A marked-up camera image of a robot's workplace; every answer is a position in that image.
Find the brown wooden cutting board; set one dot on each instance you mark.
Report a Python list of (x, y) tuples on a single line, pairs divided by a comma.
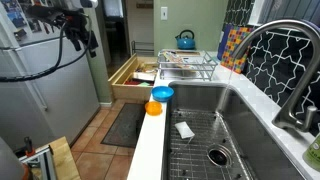
[(188, 52)]

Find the white light switch plate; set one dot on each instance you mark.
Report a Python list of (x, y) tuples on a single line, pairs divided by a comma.
[(164, 13)]

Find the blue plastic bowl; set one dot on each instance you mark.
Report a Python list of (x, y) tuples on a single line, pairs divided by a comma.
[(162, 93)]

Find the stainless steel sink basin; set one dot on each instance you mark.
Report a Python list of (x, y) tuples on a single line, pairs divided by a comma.
[(256, 146)]

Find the aluminium profile frame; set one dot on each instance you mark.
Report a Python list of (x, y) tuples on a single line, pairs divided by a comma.
[(45, 161)]

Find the black metal floor rack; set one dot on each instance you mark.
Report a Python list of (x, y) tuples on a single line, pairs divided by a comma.
[(142, 50)]

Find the open wooden drawer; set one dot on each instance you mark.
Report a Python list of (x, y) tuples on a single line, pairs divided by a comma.
[(130, 90)]

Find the grey refrigerator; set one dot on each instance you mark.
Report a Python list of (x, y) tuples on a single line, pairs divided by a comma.
[(53, 100)]

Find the dark floor mat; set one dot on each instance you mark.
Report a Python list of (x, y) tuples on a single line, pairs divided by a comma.
[(125, 126)]

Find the green soap bottle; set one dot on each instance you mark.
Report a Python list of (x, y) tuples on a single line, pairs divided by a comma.
[(313, 153)]

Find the blue container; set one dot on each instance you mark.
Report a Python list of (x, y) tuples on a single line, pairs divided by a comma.
[(223, 40)]

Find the multicolour checkered board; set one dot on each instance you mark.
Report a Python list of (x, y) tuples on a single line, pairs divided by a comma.
[(236, 46)]

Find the round sink drain strainer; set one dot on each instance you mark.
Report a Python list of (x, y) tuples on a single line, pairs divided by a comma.
[(218, 156)]

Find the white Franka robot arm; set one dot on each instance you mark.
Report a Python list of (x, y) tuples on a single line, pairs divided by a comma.
[(81, 3)]

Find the light wooden board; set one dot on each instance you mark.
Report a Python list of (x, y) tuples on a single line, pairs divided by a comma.
[(66, 160)]

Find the small orange plastic bowl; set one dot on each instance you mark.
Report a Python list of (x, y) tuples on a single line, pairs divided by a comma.
[(153, 108)]

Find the brushed steel gooseneck faucet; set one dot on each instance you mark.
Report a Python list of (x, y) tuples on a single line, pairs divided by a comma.
[(294, 100)]

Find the blue photo print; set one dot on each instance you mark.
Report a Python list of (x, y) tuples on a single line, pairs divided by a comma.
[(15, 15)]

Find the kitchen window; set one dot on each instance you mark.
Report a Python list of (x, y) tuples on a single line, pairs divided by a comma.
[(290, 10)]

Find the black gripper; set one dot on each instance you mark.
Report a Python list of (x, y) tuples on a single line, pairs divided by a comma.
[(77, 24)]

